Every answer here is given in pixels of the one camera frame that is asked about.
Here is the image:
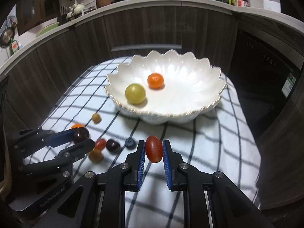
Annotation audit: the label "blueberry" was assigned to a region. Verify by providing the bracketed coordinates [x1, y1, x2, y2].
[124, 137, 137, 150]

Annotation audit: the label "green plastic basin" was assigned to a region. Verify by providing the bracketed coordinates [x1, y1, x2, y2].
[36, 22, 59, 38]

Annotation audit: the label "green yellow plum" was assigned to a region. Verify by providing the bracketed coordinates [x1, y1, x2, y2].
[125, 83, 146, 105]

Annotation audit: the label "silver drawer handle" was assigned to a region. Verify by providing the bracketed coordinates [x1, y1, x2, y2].
[111, 44, 182, 52]

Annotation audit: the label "white square box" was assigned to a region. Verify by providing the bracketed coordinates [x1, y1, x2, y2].
[263, 0, 281, 13]

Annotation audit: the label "white scalloped ceramic bowl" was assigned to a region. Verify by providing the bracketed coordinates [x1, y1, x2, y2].
[104, 49, 227, 125]

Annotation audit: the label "white teapot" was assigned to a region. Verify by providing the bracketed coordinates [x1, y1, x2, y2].
[67, 0, 85, 18]

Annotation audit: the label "black dishwasher door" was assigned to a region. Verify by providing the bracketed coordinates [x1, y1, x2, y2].
[228, 29, 300, 139]

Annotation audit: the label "small brown longan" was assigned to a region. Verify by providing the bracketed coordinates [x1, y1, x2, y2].
[92, 113, 101, 124]
[88, 148, 103, 164]

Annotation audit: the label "checked white blue cloth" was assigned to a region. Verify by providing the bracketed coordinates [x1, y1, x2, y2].
[29, 51, 270, 227]

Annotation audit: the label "orange mandarin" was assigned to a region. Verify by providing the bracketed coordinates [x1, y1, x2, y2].
[71, 123, 85, 129]
[147, 73, 164, 89]

